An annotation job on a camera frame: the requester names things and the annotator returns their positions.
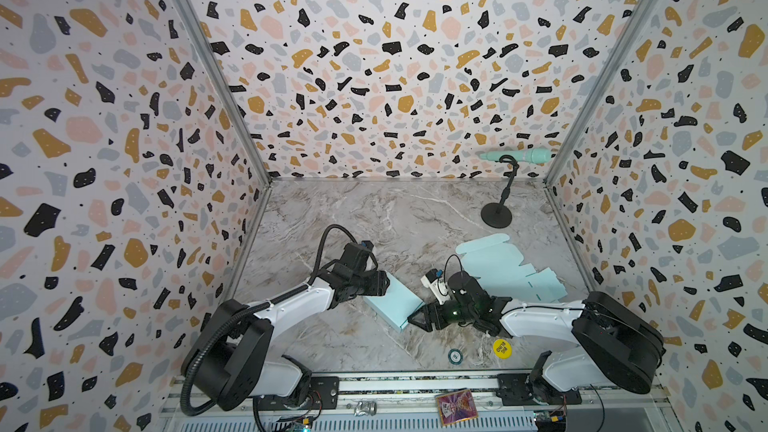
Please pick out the purple snack packet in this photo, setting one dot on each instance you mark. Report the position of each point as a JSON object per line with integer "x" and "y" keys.
{"x": 456, "y": 407}

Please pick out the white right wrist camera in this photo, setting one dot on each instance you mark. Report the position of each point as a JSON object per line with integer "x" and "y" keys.
{"x": 434, "y": 280}

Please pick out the aluminium corner post right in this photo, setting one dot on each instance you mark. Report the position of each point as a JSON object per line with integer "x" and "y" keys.
{"x": 634, "y": 26}

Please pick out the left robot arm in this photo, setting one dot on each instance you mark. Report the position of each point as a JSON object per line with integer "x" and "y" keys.
{"x": 231, "y": 359}

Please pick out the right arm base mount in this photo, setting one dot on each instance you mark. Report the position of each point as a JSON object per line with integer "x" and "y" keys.
{"x": 519, "y": 389}

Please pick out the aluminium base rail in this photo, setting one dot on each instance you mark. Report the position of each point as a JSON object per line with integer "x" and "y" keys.
{"x": 405, "y": 401}

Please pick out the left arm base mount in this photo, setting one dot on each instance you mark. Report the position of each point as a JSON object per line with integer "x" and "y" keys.
{"x": 286, "y": 384}

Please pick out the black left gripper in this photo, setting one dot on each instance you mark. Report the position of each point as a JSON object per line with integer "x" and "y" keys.
{"x": 380, "y": 283}

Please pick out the black round-base stand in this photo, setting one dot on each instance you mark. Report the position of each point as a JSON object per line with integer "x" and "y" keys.
{"x": 496, "y": 214}

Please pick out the mint box sheets stack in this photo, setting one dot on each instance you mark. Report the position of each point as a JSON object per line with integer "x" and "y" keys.
{"x": 501, "y": 270}

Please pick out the aluminium corner post left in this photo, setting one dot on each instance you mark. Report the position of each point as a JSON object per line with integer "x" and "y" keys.
{"x": 205, "y": 53}

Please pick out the dark round tape roll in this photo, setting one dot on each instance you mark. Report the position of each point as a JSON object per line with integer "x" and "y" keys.
{"x": 455, "y": 357}

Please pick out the aluminium corner post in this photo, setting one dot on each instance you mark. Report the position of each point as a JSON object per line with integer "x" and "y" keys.
{"x": 205, "y": 53}
{"x": 634, "y": 26}

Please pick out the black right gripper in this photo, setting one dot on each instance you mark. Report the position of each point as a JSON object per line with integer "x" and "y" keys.
{"x": 437, "y": 314}

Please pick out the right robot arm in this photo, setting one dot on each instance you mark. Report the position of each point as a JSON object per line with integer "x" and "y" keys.
{"x": 609, "y": 343}

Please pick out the yellow round sticker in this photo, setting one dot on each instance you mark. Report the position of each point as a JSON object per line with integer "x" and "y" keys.
{"x": 502, "y": 349}

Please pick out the mint paper box sheet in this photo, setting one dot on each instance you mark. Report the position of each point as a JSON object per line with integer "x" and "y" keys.
{"x": 396, "y": 305}

